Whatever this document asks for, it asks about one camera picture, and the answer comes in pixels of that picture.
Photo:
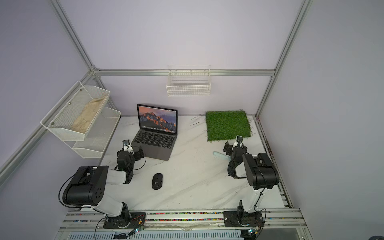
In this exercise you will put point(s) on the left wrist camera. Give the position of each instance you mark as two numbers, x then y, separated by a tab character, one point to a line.
127	145

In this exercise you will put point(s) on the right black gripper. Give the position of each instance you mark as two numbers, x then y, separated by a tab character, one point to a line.
232	148

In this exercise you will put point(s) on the light blue toy trowel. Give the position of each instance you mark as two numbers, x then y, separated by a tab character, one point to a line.
220	155

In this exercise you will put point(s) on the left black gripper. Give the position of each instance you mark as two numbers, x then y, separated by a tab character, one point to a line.
132	153

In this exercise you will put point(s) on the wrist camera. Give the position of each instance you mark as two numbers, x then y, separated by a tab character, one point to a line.
127	145
239	142

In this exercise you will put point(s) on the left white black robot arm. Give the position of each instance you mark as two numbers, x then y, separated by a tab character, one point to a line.
86	188

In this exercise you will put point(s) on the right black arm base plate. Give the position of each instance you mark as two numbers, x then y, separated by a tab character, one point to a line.
233	219

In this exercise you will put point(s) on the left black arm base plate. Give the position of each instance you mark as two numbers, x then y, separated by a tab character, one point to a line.
134	221

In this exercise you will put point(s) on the green artificial grass mat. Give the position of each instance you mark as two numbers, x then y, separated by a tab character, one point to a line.
227	125

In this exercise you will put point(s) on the grey laptop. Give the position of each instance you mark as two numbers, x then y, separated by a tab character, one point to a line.
158	131

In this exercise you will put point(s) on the white mesh shelf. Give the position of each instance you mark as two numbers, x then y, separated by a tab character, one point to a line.
99	136
62	116

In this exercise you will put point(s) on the aluminium front rail frame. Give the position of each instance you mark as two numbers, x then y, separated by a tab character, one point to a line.
186	225

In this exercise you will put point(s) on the white wire wall basket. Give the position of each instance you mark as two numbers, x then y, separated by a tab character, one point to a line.
189	80

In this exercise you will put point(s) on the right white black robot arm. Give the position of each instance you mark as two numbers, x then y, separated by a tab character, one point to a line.
260	173

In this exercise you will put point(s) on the white upper mesh shelf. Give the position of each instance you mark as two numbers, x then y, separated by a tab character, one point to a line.
62	116

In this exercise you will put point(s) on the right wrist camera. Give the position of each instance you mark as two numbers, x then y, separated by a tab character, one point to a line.
239	142

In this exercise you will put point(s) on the beige cloth in shelf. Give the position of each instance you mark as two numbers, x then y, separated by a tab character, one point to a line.
84	120

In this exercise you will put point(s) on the black wireless mouse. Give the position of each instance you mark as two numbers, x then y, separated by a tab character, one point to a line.
157	181

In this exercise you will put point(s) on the white lower mesh shelf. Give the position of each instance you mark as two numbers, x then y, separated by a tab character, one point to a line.
99	136

